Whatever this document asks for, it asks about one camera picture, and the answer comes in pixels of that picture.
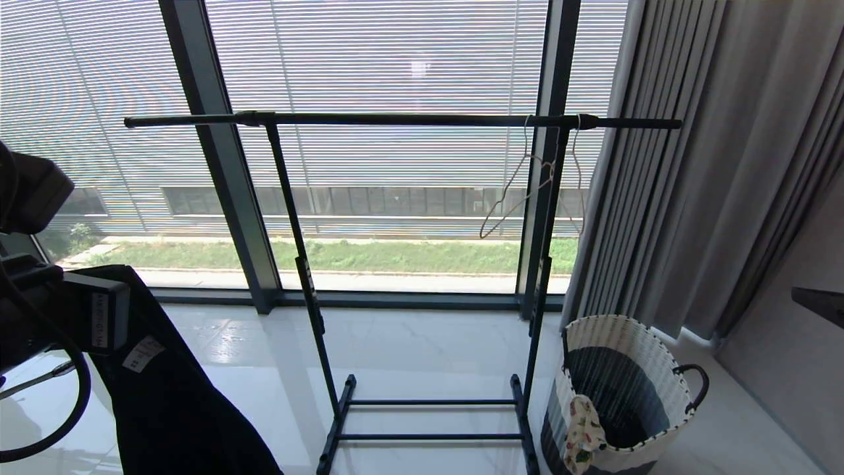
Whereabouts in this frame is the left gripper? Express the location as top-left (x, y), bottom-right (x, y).
top-left (0, 254), bottom-right (131, 373)

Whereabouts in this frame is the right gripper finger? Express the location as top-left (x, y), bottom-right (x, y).
top-left (791, 286), bottom-right (844, 331)

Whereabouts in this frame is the black garment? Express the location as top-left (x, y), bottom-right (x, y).
top-left (63, 264), bottom-right (286, 475)

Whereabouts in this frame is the pink clothes hanger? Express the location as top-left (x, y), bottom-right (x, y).
top-left (571, 115), bottom-right (588, 238)
top-left (479, 115), bottom-right (558, 240)

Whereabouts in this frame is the white laundry basket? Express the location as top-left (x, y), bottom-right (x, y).
top-left (541, 314), bottom-right (711, 475)

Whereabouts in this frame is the black clothes rack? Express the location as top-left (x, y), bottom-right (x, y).
top-left (124, 110), bottom-right (683, 475)

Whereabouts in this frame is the beige curtain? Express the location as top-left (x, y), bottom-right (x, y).
top-left (560, 0), bottom-right (844, 342)

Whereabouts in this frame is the cream printed garment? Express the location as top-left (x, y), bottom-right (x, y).
top-left (562, 394), bottom-right (609, 475)

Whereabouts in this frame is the window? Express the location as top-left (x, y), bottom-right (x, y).
top-left (0, 0), bottom-right (630, 314)

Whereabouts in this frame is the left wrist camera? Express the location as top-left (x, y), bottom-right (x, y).
top-left (0, 141), bottom-right (75, 236)

